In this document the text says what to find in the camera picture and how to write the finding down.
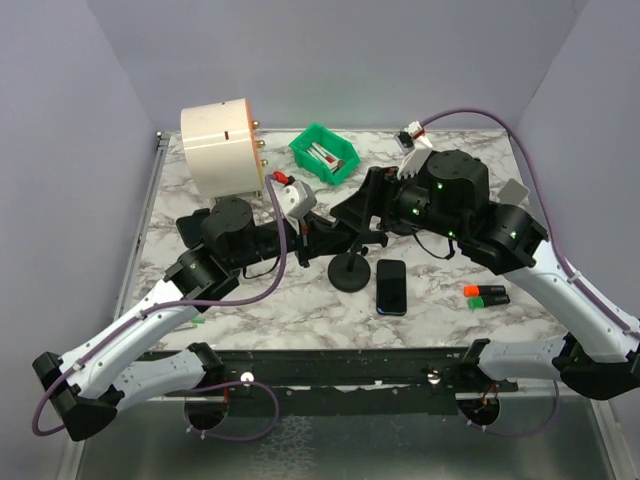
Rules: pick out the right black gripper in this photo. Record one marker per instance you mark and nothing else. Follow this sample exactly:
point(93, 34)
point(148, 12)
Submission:
point(375, 197)

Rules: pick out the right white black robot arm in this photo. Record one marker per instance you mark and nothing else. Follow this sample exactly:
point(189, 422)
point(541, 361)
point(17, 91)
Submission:
point(599, 355)

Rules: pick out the orange cap marker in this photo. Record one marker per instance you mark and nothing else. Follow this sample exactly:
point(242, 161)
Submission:
point(483, 290)

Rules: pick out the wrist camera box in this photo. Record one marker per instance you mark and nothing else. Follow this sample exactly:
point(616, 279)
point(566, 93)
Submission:
point(299, 199)
point(416, 147)

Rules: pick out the black phone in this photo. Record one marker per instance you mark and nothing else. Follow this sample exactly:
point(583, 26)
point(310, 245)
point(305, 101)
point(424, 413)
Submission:
point(391, 287)

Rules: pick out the phone on left stand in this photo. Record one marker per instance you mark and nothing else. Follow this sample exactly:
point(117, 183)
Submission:
point(189, 227)

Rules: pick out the cream cylindrical drum device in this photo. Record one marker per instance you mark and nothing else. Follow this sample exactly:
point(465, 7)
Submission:
point(221, 150)

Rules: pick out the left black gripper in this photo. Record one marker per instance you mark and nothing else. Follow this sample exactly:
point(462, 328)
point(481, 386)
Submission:
point(314, 237)

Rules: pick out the green plastic bin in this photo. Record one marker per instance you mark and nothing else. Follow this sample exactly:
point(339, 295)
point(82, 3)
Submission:
point(332, 142)

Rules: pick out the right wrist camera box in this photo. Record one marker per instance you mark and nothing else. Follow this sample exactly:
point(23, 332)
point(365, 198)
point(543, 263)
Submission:
point(416, 147)

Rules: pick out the white markers in bin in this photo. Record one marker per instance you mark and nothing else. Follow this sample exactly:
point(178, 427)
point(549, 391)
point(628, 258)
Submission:
point(327, 158)

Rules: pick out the black tripod phone stand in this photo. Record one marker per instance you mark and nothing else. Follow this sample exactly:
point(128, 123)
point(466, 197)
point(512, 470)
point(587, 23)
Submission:
point(350, 272)

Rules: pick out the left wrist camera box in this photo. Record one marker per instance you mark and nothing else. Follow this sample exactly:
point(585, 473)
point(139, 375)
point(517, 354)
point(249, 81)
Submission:
point(299, 199)

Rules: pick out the black front mounting rail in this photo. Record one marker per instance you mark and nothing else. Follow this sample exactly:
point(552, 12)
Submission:
point(347, 382)

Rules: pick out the small green white pen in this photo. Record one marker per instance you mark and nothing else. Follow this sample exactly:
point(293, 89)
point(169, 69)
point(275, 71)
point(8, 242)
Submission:
point(193, 323)

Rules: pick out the green cap marker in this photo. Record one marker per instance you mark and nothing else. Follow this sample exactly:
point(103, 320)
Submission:
point(485, 301)

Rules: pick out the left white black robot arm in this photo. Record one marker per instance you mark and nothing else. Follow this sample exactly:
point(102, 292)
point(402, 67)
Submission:
point(234, 262)

